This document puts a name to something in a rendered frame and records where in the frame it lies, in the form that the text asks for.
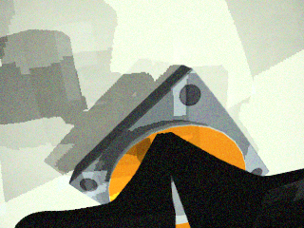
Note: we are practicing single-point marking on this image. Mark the orange and white round plate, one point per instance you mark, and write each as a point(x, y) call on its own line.
point(205, 136)

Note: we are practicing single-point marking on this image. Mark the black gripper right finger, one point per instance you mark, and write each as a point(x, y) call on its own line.
point(216, 194)

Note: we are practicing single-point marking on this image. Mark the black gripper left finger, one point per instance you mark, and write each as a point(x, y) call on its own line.
point(145, 202)

